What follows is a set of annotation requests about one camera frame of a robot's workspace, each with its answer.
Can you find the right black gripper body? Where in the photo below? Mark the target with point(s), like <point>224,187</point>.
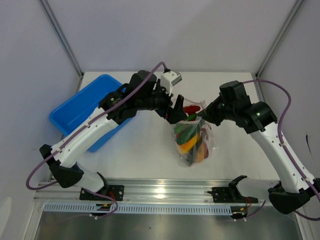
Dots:
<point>227,111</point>

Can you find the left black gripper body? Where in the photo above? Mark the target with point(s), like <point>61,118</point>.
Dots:
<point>160,102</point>

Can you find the green toy cucumber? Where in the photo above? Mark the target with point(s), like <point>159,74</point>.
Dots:
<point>185,132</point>

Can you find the clear pink-dotted zip bag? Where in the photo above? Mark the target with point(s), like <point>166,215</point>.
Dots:
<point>205,135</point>

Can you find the yellow toy mango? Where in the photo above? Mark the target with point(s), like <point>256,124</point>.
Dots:
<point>186,147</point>

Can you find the toy steak slice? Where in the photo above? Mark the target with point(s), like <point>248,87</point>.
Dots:
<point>202,153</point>

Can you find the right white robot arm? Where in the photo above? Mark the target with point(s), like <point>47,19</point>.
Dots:
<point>296,185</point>

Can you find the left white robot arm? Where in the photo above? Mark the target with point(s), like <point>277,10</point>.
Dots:
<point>144,92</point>

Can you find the blue plastic bin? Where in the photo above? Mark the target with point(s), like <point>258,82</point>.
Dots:
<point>73,112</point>

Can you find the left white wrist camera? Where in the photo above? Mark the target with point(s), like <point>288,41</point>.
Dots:
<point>169,79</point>

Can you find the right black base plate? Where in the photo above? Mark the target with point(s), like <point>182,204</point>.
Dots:
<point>223,194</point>

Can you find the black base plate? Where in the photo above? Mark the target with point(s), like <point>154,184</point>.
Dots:
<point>116,192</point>
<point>223,194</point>

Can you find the aluminium mounting rail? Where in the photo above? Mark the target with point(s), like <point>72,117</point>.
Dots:
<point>141,191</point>

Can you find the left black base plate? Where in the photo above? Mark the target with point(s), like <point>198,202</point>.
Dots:
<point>116,192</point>

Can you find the white slotted cable duct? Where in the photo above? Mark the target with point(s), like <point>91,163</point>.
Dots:
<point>130,208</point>

